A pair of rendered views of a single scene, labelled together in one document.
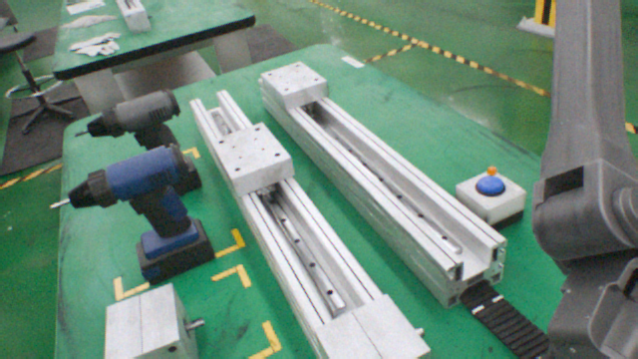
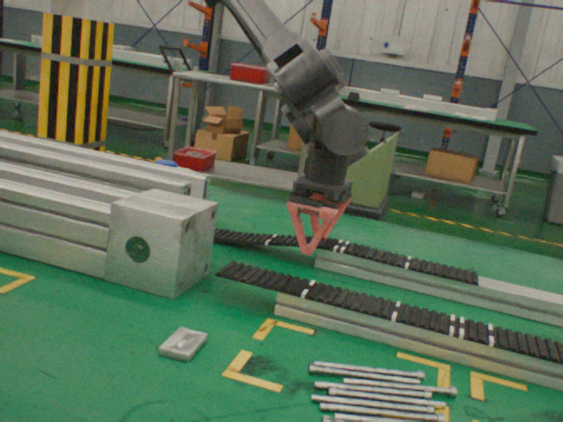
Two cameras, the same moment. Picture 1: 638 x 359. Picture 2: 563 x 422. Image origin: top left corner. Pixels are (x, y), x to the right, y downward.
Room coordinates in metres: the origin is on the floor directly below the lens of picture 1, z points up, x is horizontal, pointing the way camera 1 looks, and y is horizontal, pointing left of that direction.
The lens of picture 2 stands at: (-0.19, 0.48, 1.06)
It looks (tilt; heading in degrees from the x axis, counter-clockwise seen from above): 14 degrees down; 303
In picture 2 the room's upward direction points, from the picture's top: 9 degrees clockwise
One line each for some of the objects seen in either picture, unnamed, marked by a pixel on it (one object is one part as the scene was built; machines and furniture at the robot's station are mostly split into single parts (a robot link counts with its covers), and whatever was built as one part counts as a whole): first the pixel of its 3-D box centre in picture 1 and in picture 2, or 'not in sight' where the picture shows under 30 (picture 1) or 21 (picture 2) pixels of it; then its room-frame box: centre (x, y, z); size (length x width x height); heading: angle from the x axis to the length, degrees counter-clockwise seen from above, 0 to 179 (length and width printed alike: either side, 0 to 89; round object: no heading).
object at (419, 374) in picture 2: not in sight; (369, 370); (0.01, -0.02, 0.78); 0.11 x 0.01 x 0.01; 36
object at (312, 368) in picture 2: not in sight; (364, 375); (0.01, -0.01, 0.78); 0.11 x 0.01 x 0.01; 38
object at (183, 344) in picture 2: not in sight; (184, 343); (0.16, 0.08, 0.78); 0.05 x 0.03 x 0.01; 112
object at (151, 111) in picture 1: (142, 152); not in sight; (0.81, 0.34, 0.89); 0.20 x 0.08 x 0.22; 110
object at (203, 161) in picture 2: not in sight; (236, 135); (2.35, -2.71, 0.50); 1.03 x 0.55 x 1.01; 31
